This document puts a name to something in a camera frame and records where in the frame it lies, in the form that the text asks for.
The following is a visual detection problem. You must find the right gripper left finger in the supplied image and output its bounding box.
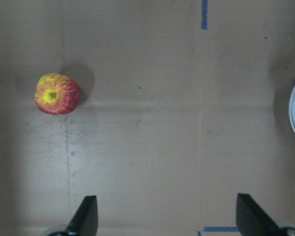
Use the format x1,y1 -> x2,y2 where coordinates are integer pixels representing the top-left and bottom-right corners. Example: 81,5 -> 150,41
41,195 -> 99,236

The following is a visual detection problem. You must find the yellow-red apple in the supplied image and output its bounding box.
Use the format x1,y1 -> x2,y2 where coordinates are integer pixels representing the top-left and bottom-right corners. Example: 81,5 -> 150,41
34,73 -> 81,115

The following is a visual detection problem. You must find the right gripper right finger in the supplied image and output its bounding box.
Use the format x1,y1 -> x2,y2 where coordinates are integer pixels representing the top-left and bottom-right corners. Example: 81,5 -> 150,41
236,193 -> 295,236

